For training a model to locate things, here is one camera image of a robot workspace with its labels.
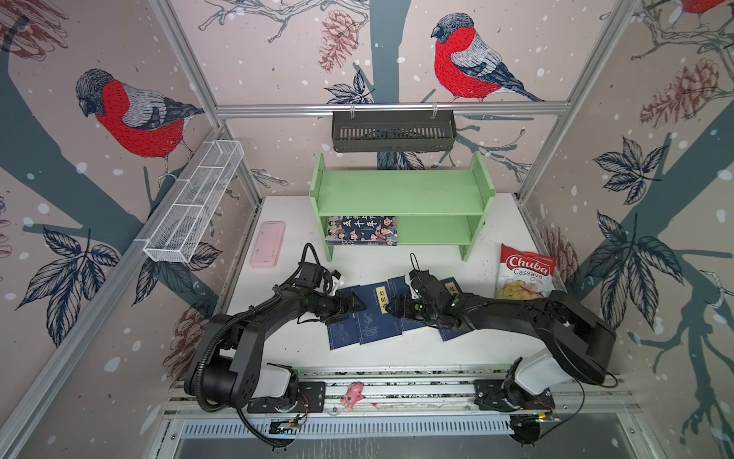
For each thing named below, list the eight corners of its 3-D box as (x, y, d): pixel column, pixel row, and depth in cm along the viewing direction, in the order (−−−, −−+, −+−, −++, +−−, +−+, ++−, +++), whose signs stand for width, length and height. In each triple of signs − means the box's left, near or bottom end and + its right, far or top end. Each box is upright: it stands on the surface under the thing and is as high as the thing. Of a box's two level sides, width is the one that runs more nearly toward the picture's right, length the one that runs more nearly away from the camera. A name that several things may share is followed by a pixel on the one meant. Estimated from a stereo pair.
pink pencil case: (250, 268, 103) (247, 263, 100) (264, 226, 115) (261, 221, 113) (276, 268, 103) (274, 263, 100) (287, 226, 115) (285, 221, 113)
